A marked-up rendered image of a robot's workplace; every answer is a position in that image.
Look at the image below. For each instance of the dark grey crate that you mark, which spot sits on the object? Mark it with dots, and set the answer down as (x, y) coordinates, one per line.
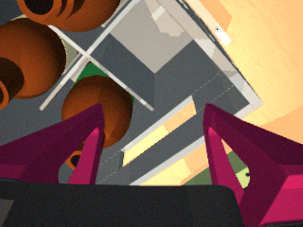
(152, 57)

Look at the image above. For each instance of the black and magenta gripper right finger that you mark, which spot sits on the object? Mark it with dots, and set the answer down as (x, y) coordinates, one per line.
(274, 193)

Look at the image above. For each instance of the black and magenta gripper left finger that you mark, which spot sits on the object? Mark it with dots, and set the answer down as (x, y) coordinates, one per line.
(37, 157)

